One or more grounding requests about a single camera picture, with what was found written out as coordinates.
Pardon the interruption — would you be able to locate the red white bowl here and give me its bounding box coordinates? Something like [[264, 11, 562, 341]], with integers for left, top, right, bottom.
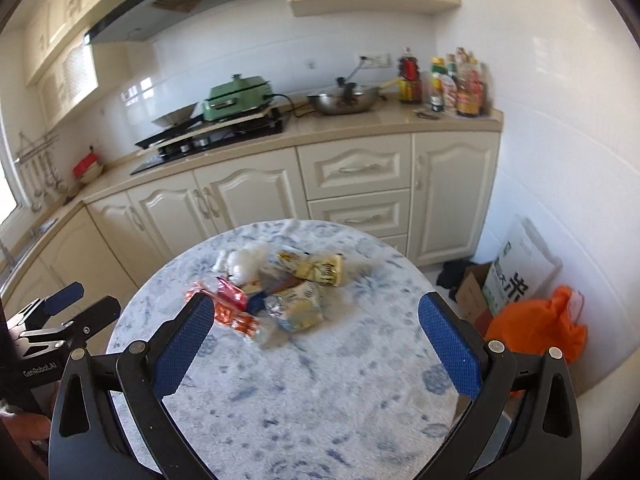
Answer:
[[72, 146, 105, 184]]

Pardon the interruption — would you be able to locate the silver yellow snack packet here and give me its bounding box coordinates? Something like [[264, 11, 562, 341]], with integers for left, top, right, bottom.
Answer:
[[262, 280, 327, 334]]

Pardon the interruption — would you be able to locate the clear plastic wrap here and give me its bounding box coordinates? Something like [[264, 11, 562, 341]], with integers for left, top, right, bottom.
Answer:
[[255, 320, 292, 351]]

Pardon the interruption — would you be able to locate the cream upper cabinet row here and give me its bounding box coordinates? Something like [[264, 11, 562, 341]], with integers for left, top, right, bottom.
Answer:
[[20, 0, 166, 128]]

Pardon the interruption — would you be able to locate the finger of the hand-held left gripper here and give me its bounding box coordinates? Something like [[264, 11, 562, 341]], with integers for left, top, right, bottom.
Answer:
[[6, 282, 85, 332], [55, 296, 122, 348]]

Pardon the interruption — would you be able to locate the person's left hand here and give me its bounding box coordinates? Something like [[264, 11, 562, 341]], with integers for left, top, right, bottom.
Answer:
[[0, 411, 52, 442]]

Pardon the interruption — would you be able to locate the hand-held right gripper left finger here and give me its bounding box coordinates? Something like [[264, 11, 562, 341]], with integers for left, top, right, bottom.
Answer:
[[48, 291, 221, 480]]

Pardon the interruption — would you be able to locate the red snack wrapper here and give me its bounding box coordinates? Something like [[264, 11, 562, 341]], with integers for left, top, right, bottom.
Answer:
[[215, 276, 249, 312]]

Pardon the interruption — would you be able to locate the steel wok with black handle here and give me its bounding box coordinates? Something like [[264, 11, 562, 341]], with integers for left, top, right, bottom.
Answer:
[[306, 77, 388, 117]]

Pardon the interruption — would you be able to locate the black gas stove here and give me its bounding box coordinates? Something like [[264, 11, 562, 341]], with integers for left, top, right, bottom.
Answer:
[[130, 115, 292, 177]]

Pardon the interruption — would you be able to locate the hanging utensil rack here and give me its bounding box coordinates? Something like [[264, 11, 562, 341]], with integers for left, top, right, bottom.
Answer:
[[14, 132, 68, 211]]

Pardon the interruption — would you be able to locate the grey range hood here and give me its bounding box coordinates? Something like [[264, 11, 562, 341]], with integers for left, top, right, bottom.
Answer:
[[84, 0, 283, 45]]

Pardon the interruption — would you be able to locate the green label sauce bottle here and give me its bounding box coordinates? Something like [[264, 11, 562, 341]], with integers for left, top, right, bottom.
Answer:
[[429, 57, 447, 112]]

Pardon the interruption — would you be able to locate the brown cardboard box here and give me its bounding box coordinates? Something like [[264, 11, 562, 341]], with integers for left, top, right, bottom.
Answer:
[[452, 262, 496, 336]]

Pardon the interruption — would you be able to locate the green electric cooker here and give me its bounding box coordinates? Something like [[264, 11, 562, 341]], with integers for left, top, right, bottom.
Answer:
[[201, 75, 276, 123]]

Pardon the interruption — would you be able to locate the window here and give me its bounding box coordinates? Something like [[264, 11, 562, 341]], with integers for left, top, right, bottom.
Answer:
[[0, 150, 21, 222]]

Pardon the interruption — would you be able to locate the black power cable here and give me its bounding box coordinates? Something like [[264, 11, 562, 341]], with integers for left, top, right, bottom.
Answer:
[[272, 92, 321, 120]]

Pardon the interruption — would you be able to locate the dark sauce bottle red label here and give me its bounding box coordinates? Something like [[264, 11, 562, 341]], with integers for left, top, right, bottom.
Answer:
[[397, 49, 424, 106]]

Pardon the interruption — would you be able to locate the white label bottle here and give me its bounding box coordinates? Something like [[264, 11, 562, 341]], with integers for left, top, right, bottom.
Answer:
[[446, 54, 460, 106]]

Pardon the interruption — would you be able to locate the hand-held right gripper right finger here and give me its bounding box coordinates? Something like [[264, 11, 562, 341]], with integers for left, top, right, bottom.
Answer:
[[415, 290, 583, 480]]

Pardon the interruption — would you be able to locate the yellow white snack wrapper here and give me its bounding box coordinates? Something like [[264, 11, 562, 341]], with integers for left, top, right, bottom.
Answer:
[[276, 247, 347, 287]]

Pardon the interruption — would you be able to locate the beige kitchen countertop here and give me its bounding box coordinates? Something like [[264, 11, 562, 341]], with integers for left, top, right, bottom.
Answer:
[[0, 92, 505, 281]]

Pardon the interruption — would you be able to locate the orange patterned wrapper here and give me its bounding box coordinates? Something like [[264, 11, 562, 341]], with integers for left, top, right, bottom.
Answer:
[[184, 280, 264, 342]]

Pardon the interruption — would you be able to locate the beige wooden board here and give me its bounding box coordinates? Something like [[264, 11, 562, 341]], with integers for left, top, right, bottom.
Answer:
[[136, 107, 281, 149]]

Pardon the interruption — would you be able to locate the orange plastic bag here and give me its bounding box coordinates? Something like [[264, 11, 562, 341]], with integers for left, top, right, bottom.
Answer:
[[484, 285, 588, 366]]

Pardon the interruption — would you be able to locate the orange cooking oil bottle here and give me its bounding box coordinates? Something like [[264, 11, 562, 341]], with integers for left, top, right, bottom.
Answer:
[[455, 49, 488, 118]]

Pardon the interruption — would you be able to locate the dark cloth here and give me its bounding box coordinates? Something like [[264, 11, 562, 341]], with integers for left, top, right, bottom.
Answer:
[[439, 259, 476, 302]]

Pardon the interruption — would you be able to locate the cream cabinet door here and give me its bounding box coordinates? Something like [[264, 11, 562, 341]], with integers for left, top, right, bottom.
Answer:
[[414, 132, 501, 267], [127, 170, 223, 273], [194, 147, 308, 243], [84, 192, 168, 291], [37, 207, 141, 311]]

